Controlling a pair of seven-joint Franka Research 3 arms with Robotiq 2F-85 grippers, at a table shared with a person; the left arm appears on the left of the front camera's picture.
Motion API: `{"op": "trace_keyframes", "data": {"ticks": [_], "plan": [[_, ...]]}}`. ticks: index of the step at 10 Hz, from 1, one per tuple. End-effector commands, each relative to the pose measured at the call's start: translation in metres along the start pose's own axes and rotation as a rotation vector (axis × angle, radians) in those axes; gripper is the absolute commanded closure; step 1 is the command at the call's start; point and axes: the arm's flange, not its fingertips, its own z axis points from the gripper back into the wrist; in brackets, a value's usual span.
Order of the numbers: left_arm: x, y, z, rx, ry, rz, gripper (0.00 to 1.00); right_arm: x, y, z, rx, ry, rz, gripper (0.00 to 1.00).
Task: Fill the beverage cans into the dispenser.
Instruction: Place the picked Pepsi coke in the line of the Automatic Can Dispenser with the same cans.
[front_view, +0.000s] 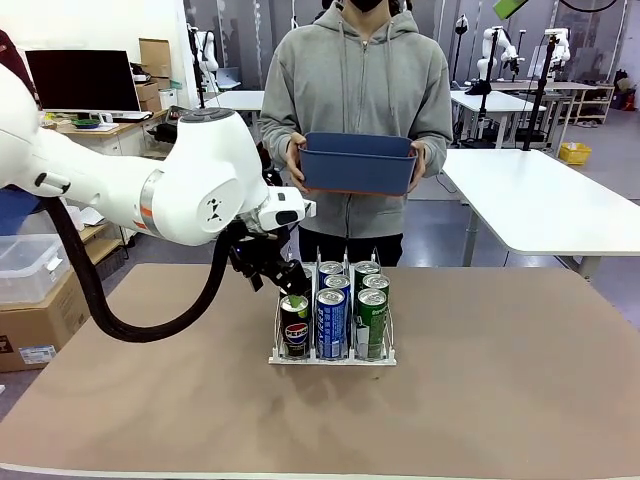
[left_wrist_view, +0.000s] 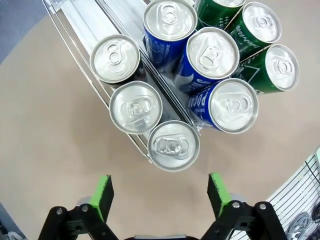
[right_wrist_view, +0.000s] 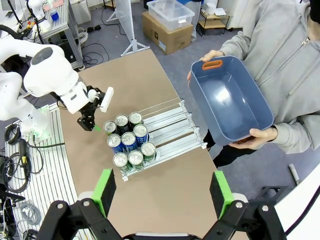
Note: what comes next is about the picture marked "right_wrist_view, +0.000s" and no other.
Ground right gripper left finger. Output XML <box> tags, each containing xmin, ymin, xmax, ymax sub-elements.
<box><xmin>36</xmin><ymin>168</ymin><xmax>125</xmax><ymax>240</ymax></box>

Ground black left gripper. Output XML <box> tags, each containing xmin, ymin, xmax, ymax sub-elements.
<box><xmin>76</xmin><ymin>85</ymin><xmax>105</xmax><ymax>133</ymax></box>

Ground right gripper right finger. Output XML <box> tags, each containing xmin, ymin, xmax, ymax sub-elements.
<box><xmin>202</xmin><ymin>170</ymin><xmax>287</xmax><ymax>240</ymax></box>

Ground blue Pocari Sweat can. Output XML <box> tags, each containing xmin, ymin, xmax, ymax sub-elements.
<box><xmin>133</xmin><ymin>124</ymin><xmax>150</xmax><ymax>145</ymax></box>
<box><xmin>120</xmin><ymin>131</ymin><xmax>138</xmax><ymax>153</ymax></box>
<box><xmin>106</xmin><ymin>133</ymin><xmax>124</xmax><ymax>155</ymax></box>

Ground blue plastic bin orange handles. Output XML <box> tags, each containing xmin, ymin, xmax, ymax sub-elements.
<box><xmin>188</xmin><ymin>55</ymin><xmax>275</xmax><ymax>147</ymax></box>

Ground person's right forearm grey sleeve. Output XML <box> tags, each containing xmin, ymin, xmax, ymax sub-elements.
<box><xmin>219</xmin><ymin>32</ymin><xmax>253</xmax><ymax>61</ymax></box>

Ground aluminium slotted robot base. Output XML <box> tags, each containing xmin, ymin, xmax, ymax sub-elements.
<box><xmin>4</xmin><ymin>101</ymin><xmax>95</xmax><ymax>240</ymax></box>

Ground person's left forearm grey sleeve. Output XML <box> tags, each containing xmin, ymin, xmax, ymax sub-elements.
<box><xmin>271</xmin><ymin>109</ymin><xmax>320</xmax><ymax>155</ymax></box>

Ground person's left hand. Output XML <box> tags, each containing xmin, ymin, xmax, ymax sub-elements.
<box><xmin>228</xmin><ymin>124</ymin><xmax>279</xmax><ymax>150</ymax></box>

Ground person's right hand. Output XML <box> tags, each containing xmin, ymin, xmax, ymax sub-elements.
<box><xmin>186</xmin><ymin>49</ymin><xmax>226</xmax><ymax>81</ymax></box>

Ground person's black trousers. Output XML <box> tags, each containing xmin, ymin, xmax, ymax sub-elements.
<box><xmin>203</xmin><ymin>127</ymin><xmax>258</xmax><ymax>169</ymax></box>

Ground large white table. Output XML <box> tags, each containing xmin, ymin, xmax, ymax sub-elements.
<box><xmin>273</xmin><ymin>159</ymin><xmax>320</xmax><ymax>238</ymax></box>

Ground clear acrylic can rack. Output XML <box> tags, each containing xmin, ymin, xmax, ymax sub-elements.
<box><xmin>103</xmin><ymin>98</ymin><xmax>209</xmax><ymax>183</ymax></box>

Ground black power adapter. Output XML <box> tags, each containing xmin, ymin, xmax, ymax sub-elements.
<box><xmin>85</xmin><ymin>24</ymin><xmax>103</xmax><ymax>33</ymax></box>

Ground white panel stand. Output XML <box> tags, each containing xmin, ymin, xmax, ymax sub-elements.
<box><xmin>106</xmin><ymin>0</ymin><xmax>151</xmax><ymax>58</ymax></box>

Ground large cardboard box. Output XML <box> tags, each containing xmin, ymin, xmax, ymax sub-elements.
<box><xmin>141</xmin><ymin>11</ymin><xmax>194</xmax><ymax>56</ymax></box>

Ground clear plastic storage box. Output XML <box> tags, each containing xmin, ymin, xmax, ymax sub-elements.
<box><xmin>146</xmin><ymin>0</ymin><xmax>196</xmax><ymax>31</ymax></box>

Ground bystander grey trouser leg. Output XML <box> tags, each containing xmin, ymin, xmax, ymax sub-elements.
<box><xmin>190</xmin><ymin>0</ymin><xmax>202</xmax><ymax>43</ymax></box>

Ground grey hoodie torso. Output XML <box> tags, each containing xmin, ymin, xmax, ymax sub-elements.
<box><xmin>219</xmin><ymin>0</ymin><xmax>320</xmax><ymax>155</ymax></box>

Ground small wooden shelf rack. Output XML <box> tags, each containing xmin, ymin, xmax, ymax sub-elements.
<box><xmin>195</xmin><ymin>7</ymin><xmax>231</xmax><ymax>38</ymax></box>

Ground white paper roll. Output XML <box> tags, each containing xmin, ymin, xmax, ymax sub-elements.
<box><xmin>201</xmin><ymin>0</ymin><xmax>219</xmax><ymax>15</ymax></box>

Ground white cabinet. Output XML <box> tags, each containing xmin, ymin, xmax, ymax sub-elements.
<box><xmin>226</xmin><ymin>0</ymin><xmax>252</xmax><ymax>30</ymax></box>

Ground black face mask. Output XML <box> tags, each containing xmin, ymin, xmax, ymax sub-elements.
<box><xmin>309</xmin><ymin>0</ymin><xmax>320</xmax><ymax>26</ymax></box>

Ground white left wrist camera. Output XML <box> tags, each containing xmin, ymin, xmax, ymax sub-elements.
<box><xmin>99</xmin><ymin>86</ymin><xmax>115</xmax><ymax>113</ymax></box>

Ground black enabling switch handle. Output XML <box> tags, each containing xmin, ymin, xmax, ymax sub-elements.
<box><xmin>18</xmin><ymin>138</ymin><xmax>32</xmax><ymax>173</ymax></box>

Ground aluminium frame cart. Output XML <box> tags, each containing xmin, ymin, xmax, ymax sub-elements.
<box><xmin>39</xmin><ymin>0</ymin><xmax>85</xmax><ymax>70</ymax></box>

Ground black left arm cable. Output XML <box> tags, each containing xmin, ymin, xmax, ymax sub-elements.
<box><xmin>0</xmin><ymin>24</ymin><xmax>26</xmax><ymax>41</ymax></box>

